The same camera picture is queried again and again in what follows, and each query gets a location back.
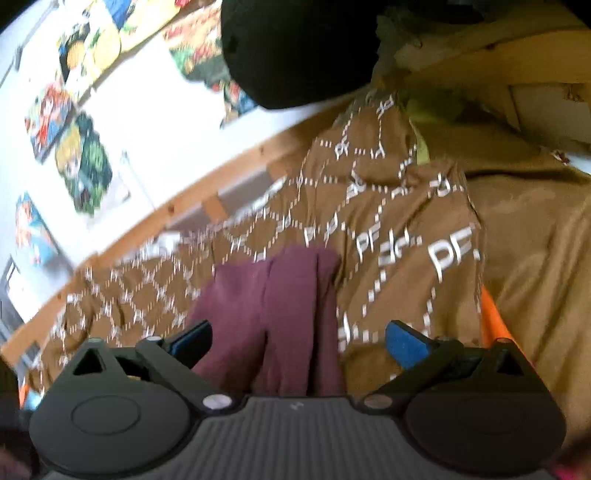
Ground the colourful fruit poster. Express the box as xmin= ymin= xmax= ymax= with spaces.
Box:
xmin=163 ymin=6 xmax=260 ymax=129

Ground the wooden bed frame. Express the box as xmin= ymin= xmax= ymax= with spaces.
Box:
xmin=0 ymin=99 xmax=370 ymax=365

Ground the orange cloth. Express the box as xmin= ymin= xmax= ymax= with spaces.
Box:
xmin=480 ymin=284 xmax=514 ymax=348

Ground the blond-haired child poster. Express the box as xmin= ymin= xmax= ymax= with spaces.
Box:
xmin=54 ymin=113 xmax=133 ymax=219

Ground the tan cloth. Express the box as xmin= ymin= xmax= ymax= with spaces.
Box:
xmin=369 ymin=9 xmax=591 ymax=444

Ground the white wall conduit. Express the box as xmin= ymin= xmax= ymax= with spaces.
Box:
xmin=121 ymin=150 xmax=158 ymax=214

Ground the flying girl poster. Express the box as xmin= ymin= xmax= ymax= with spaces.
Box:
xmin=25 ymin=84 xmax=77 ymax=163

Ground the yellow-green cloth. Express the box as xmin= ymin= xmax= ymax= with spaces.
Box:
xmin=404 ymin=98 xmax=432 ymax=165

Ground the black cloth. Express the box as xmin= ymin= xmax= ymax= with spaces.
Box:
xmin=220 ymin=0 xmax=578 ymax=112

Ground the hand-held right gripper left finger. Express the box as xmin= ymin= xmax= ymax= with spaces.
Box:
xmin=69 ymin=319 xmax=234 ymax=413

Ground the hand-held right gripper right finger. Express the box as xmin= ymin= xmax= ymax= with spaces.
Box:
xmin=362 ymin=319 xmax=537 ymax=412

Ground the brown white-patterned blanket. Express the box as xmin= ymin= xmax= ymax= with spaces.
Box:
xmin=28 ymin=78 xmax=490 ymax=398

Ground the torn orange-haired girl poster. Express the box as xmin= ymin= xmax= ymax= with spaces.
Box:
xmin=14 ymin=191 xmax=71 ymax=269

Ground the pineapple poster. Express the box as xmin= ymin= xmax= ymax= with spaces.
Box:
xmin=57 ymin=0 xmax=185 ymax=91

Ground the maroon garment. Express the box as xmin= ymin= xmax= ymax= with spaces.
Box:
xmin=185 ymin=246 xmax=348 ymax=398

